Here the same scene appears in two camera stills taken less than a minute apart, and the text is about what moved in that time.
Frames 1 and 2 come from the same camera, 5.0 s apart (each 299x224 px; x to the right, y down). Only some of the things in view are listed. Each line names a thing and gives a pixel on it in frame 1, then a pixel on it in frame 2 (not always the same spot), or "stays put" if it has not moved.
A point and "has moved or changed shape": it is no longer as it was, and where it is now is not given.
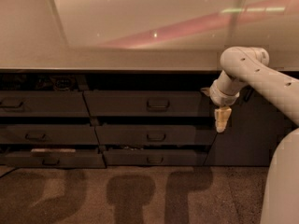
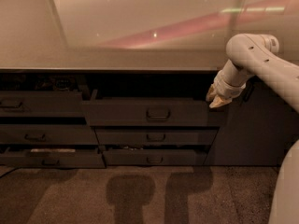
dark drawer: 148,104 has moved or changed shape
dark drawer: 43,104 stays put
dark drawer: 50,161 stays put
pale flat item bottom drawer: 52,150 stays put
